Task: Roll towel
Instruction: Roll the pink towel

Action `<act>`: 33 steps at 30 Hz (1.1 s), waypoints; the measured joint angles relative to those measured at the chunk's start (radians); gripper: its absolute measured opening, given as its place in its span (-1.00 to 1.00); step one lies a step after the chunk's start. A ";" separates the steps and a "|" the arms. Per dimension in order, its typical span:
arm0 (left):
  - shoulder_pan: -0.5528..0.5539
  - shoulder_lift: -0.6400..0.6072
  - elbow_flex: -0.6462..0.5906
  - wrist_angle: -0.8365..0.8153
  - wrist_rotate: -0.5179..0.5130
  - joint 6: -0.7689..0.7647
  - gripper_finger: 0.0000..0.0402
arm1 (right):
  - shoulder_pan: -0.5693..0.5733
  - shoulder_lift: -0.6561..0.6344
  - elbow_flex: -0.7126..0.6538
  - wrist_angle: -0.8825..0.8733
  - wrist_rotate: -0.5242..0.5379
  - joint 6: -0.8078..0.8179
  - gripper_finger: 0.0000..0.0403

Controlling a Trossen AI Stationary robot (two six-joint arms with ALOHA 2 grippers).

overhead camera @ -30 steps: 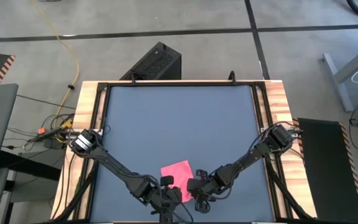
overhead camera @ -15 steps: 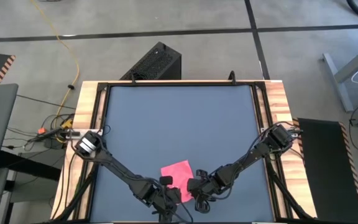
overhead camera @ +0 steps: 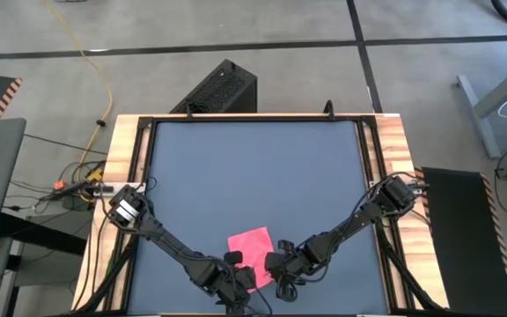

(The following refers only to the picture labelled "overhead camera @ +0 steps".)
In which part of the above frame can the yellow cable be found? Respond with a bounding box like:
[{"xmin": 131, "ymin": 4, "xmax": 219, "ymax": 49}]
[{"xmin": 41, "ymin": 0, "xmax": 114, "ymax": 181}]

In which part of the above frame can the black metal table frame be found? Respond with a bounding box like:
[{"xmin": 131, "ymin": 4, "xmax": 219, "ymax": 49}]
[{"xmin": 123, "ymin": 114, "xmax": 402, "ymax": 316}]

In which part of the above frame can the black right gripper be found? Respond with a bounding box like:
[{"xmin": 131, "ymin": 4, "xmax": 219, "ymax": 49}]
[{"xmin": 264, "ymin": 240, "xmax": 314, "ymax": 303}]

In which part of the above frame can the thin black cable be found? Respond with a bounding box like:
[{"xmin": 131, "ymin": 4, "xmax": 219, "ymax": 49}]
[{"xmin": 22, "ymin": 133, "xmax": 109, "ymax": 155}]

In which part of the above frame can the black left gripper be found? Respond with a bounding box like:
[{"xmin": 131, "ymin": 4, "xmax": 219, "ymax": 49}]
[{"xmin": 200, "ymin": 250, "xmax": 258, "ymax": 315}]

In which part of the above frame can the black cable sleeve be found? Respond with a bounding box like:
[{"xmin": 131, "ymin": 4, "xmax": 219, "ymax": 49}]
[
  {"xmin": 372, "ymin": 210, "xmax": 448, "ymax": 314},
  {"xmin": 75, "ymin": 219, "xmax": 143, "ymax": 314}
]

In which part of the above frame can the wooden table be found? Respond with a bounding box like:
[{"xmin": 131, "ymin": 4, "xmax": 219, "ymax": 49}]
[{"xmin": 71, "ymin": 113, "xmax": 451, "ymax": 312}]

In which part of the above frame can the grey desk leg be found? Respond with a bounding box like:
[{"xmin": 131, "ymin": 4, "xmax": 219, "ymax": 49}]
[{"xmin": 457, "ymin": 55, "xmax": 507, "ymax": 160}]

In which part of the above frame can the black computer tower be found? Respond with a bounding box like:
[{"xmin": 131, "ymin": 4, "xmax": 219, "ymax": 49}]
[{"xmin": 169, "ymin": 58, "xmax": 259, "ymax": 114}]

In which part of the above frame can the black crossbar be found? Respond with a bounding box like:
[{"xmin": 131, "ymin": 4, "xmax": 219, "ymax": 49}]
[{"xmin": 0, "ymin": 212, "xmax": 88, "ymax": 257}]

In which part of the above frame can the pink terry towel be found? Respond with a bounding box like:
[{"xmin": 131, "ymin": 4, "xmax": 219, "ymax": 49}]
[{"xmin": 226, "ymin": 226, "xmax": 277, "ymax": 295}]

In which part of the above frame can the blue-grey table mat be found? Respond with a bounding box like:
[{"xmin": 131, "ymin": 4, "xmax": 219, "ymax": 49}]
[{"xmin": 130, "ymin": 121, "xmax": 391, "ymax": 316}]

